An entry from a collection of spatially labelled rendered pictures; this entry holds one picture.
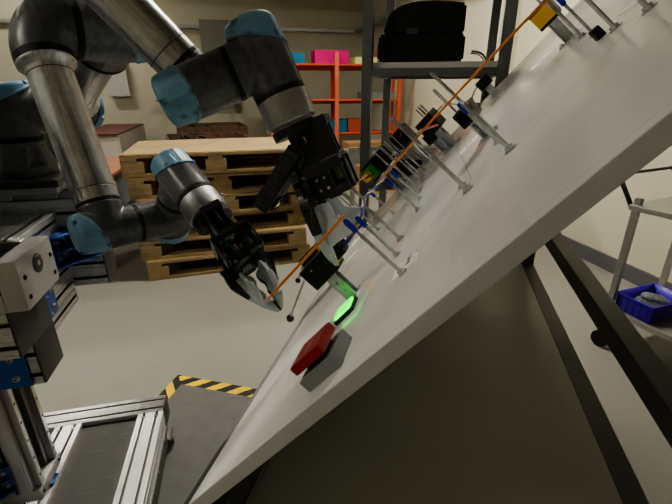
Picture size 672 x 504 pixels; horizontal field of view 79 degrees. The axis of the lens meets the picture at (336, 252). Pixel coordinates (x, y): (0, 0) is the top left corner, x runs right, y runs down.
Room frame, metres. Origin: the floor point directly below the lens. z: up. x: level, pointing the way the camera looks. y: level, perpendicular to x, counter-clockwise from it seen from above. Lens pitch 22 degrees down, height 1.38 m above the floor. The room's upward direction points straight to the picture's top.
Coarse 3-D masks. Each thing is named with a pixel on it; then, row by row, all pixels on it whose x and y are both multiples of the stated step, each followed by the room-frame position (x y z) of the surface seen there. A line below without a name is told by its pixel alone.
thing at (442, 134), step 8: (432, 112) 1.10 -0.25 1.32; (424, 120) 1.09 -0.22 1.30; (440, 120) 1.10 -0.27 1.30; (416, 128) 1.10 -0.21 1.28; (432, 128) 1.11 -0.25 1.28; (440, 128) 1.10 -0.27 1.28; (424, 136) 1.09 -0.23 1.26; (440, 136) 1.11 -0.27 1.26; (448, 136) 1.09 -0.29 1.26; (448, 144) 1.10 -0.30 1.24
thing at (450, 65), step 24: (504, 24) 1.46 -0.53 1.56; (504, 48) 1.45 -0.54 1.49; (384, 72) 1.55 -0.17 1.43; (408, 72) 1.53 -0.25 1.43; (456, 72) 1.49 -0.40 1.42; (480, 72) 1.47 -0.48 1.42; (504, 72) 1.45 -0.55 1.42; (384, 96) 2.10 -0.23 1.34; (384, 120) 2.10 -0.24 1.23; (360, 144) 1.57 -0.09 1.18; (360, 168) 1.57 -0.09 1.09; (360, 192) 1.56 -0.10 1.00; (384, 192) 2.09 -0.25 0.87
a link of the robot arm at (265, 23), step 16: (240, 16) 0.61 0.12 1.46; (256, 16) 0.61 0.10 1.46; (272, 16) 0.63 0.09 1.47; (224, 32) 0.63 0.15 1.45; (240, 32) 0.61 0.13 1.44; (256, 32) 0.60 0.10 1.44; (272, 32) 0.62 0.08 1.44; (240, 48) 0.60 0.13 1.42; (256, 48) 0.60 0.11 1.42; (272, 48) 0.61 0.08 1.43; (288, 48) 0.63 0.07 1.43; (240, 64) 0.59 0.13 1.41; (256, 64) 0.60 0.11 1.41; (272, 64) 0.60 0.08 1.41; (288, 64) 0.61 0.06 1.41; (240, 80) 0.60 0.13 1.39; (256, 80) 0.60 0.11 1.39; (272, 80) 0.60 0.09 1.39; (288, 80) 0.60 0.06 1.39; (256, 96) 0.61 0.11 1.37
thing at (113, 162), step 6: (108, 162) 3.97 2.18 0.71; (114, 162) 3.97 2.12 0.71; (114, 168) 3.65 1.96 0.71; (120, 168) 3.66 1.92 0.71; (114, 174) 3.45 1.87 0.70; (120, 174) 3.86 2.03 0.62; (114, 180) 3.64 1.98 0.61; (120, 180) 3.82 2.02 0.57; (126, 180) 4.02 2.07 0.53; (120, 186) 3.78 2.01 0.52; (126, 186) 3.98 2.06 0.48; (120, 192) 3.74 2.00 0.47; (126, 192) 3.94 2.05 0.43; (120, 198) 3.71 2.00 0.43; (126, 198) 3.90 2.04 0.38; (126, 204) 4.25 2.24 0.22
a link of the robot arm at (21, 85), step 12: (0, 84) 1.06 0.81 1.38; (12, 84) 1.08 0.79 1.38; (24, 84) 1.10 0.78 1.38; (0, 96) 1.05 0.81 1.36; (12, 96) 1.07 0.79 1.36; (24, 96) 1.09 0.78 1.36; (0, 108) 1.05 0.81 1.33; (12, 108) 1.06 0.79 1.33; (24, 108) 1.08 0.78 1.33; (36, 108) 1.10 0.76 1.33; (0, 120) 1.05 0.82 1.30; (12, 120) 1.06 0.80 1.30; (24, 120) 1.08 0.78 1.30; (36, 120) 1.10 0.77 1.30; (0, 132) 1.05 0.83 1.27; (12, 132) 1.06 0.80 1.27; (24, 132) 1.07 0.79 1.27; (36, 132) 1.10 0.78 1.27
